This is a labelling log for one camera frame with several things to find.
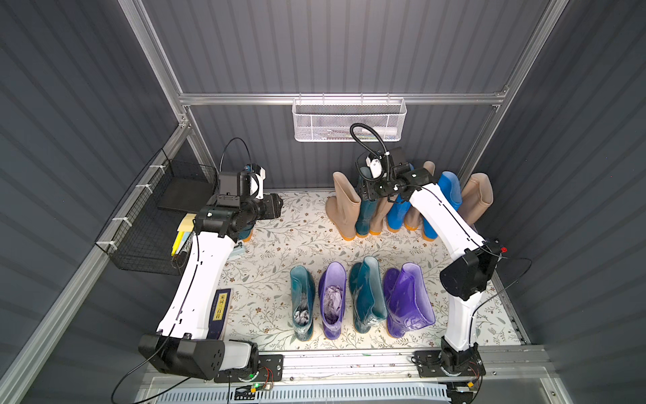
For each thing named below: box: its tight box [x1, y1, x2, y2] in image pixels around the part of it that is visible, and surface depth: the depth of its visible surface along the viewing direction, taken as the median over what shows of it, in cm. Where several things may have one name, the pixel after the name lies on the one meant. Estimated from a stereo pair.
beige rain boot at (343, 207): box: [325, 171, 362, 241], surface depth 87 cm
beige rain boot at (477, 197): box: [459, 172, 494, 226], surface depth 88 cm
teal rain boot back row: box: [354, 198, 378, 239], surface depth 96 cm
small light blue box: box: [227, 239, 245, 261], surface depth 101 cm
